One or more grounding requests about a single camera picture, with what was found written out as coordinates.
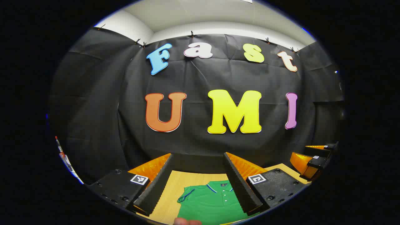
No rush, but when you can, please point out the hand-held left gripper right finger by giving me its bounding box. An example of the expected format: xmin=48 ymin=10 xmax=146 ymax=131
xmin=222 ymin=152 xmax=310 ymax=217

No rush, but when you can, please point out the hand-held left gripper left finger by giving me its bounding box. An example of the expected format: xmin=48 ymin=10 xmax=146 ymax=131
xmin=85 ymin=152 xmax=175 ymax=217

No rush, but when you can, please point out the black backdrop cloth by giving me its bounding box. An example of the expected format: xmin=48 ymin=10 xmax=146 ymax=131
xmin=48 ymin=27 xmax=346 ymax=185

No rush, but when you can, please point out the green T-shirt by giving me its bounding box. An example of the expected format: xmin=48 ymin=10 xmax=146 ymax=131
xmin=177 ymin=180 xmax=260 ymax=225

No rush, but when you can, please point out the red and white object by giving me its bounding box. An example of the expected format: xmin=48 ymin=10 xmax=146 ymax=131
xmin=55 ymin=136 xmax=84 ymax=185

